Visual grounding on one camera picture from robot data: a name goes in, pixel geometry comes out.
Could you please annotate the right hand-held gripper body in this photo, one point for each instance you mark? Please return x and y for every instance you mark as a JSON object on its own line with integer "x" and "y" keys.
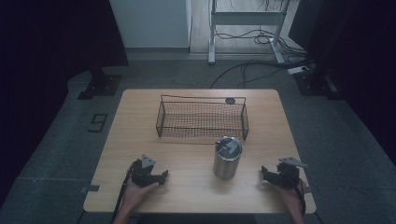
{"x": 288, "y": 175}

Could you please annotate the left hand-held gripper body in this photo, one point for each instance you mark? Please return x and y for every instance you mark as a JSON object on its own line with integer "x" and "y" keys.
{"x": 141, "y": 175}

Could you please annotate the stainless steel tumbler with lid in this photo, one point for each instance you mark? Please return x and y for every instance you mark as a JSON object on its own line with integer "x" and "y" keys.
{"x": 227, "y": 160}

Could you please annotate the person's left hand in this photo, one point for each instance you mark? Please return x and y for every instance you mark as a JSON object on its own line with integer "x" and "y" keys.
{"x": 135, "y": 194}

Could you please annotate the grey tape piece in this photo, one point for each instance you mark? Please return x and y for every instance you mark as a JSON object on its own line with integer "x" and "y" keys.
{"x": 307, "y": 189}

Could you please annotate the black round tag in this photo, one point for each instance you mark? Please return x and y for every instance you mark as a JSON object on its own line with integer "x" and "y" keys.
{"x": 230, "y": 100}

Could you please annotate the black stand base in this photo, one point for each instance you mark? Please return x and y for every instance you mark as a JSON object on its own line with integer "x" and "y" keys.
{"x": 101, "y": 84}
{"x": 317, "y": 84}

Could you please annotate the white power strip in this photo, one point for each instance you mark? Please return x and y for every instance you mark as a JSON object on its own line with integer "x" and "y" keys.
{"x": 298, "y": 70}

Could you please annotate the dark curtain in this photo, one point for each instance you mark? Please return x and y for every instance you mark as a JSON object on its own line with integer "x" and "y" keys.
{"x": 358, "y": 62}
{"x": 46, "y": 62}

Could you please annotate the white panel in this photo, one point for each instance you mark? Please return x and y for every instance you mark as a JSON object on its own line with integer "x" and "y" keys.
{"x": 149, "y": 23}

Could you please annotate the white desk frame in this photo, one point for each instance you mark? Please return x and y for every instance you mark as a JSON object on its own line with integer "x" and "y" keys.
{"x": 246, "y": 18}

